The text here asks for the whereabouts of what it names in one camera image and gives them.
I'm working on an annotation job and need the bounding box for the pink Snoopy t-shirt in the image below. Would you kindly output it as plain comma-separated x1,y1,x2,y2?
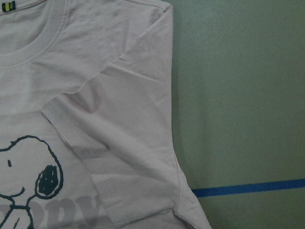
0,0,210,229

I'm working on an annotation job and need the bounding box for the long blue tape strip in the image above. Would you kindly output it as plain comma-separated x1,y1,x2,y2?
192,178,305,198

